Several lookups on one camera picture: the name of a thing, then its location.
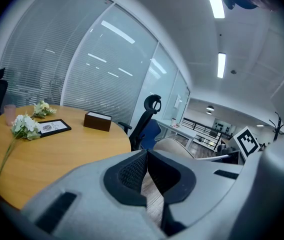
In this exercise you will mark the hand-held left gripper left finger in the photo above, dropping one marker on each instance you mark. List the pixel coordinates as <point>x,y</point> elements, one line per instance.
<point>87,204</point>

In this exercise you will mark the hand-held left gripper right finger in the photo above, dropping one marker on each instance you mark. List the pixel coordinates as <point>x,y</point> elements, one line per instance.
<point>202,191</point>

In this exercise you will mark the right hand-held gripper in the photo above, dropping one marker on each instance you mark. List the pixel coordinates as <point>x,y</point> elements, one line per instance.
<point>247,141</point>

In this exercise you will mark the dark brown glasses case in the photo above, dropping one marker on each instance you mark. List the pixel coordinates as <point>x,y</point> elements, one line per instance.
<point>97,122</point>

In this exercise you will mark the black coat rack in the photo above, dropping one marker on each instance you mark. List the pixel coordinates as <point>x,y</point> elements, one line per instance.
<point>278,127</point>

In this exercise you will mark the black metal railing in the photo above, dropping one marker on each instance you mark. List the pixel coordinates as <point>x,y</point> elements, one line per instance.
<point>207,130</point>

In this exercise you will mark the round pendant lamp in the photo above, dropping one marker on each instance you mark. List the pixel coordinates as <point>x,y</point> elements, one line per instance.
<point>209,112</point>
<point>210,108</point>

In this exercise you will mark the beige chair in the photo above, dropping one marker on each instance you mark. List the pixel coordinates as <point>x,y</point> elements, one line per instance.
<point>174,146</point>

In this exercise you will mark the round wooden table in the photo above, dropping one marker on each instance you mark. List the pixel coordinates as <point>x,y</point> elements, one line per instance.
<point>57,156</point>

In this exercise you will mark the white long desk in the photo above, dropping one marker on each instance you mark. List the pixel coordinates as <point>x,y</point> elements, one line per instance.
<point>182,131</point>

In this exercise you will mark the ceiling smoke detector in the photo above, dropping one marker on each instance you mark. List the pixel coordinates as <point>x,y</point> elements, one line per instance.
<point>233,72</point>

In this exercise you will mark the blue office chair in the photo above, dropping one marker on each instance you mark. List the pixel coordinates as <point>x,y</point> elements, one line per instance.
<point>152,134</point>

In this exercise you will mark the white paper on glass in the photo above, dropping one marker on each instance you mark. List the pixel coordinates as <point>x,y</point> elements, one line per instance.
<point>177,101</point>

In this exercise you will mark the long ceiling light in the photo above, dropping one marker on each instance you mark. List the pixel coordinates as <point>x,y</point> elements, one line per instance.
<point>214,1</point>
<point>221,65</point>

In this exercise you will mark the black framed picture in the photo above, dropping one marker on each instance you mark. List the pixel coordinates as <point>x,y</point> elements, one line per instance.
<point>57,127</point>

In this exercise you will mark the black office chair with headrest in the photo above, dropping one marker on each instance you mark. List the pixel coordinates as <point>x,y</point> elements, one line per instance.
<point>145,125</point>

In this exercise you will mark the large white artificial flower bunch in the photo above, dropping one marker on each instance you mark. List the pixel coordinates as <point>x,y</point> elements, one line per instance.
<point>25,126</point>

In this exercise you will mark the small white artificial flower bunch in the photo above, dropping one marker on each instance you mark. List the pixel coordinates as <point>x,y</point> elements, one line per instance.
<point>42,108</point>

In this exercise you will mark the pink cup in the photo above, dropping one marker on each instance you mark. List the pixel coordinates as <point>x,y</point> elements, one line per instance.
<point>10,115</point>

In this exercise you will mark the white window blinds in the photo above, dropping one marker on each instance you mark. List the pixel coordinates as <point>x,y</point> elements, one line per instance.
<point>42,59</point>

